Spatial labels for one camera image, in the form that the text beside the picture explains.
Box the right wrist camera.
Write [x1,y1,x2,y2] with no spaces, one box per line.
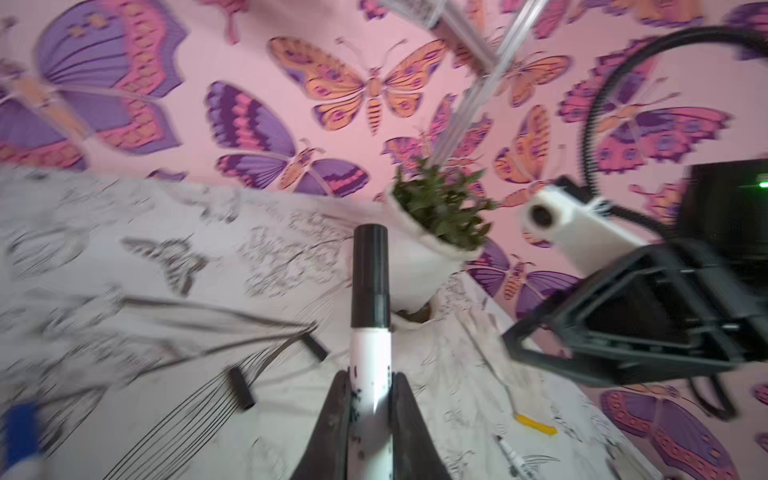
[522,176,649,276]

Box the potted green plant white pot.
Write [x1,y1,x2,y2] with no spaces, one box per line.
[384,158,497,325]

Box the white marker pen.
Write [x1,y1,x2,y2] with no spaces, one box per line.
[1,401,46,480]
[493,434,537,480]
[347,327,394,479]

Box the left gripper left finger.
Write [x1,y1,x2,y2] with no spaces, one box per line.
[290,371,351,480]

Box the black pen cap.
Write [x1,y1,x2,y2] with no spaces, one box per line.
[351,224,391,330]
[227,366,256,411]
[301,333,329,363]

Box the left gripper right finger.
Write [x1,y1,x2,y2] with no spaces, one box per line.
[390,372,451,480]

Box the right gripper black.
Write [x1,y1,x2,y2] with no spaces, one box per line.
[502,159,767,387]

